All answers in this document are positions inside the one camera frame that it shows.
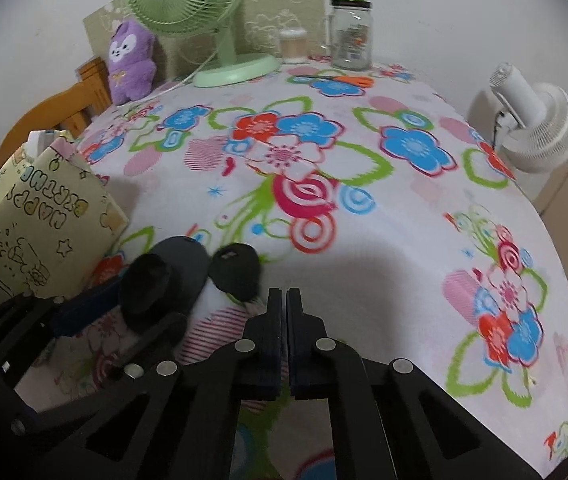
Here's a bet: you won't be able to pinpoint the black fan cable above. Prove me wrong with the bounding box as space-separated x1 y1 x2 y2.
491 110 507 151

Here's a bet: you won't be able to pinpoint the white fan power cable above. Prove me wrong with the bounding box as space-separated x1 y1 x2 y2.
128 52 219 106

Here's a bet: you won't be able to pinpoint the purple plush toy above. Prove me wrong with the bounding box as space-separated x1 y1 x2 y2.
108 18 159 106

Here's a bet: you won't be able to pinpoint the glass jar mug green lid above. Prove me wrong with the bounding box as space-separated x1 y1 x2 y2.
325 0 373 71

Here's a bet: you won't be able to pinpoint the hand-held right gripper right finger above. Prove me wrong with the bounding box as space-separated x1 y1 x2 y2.
287 287 542 480

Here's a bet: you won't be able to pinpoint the white circulator fan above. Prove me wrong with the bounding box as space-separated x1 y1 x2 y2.
489 62 568 175

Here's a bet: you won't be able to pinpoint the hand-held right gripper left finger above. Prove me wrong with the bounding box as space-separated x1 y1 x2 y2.
64 287 285 480

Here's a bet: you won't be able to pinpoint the small cotton swab container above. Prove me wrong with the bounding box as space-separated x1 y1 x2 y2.
279 28 309 65

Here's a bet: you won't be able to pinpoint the orange handled scissors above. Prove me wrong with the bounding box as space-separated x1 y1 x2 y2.
289 74 375 88

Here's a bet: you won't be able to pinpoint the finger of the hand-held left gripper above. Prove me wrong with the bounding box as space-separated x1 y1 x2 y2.
0 277 124 386
64 312 189 423

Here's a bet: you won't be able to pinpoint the floral tablecloth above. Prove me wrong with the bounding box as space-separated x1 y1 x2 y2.
14 55 568 480

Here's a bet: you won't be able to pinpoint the wooden chair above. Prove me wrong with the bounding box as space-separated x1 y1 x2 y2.
0 57 112 171

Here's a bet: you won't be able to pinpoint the black round fuzzy object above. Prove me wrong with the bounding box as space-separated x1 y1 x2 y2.
118 236 211 333

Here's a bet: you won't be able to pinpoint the yellow printed storage box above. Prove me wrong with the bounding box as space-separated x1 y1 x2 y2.
0 130 129 323

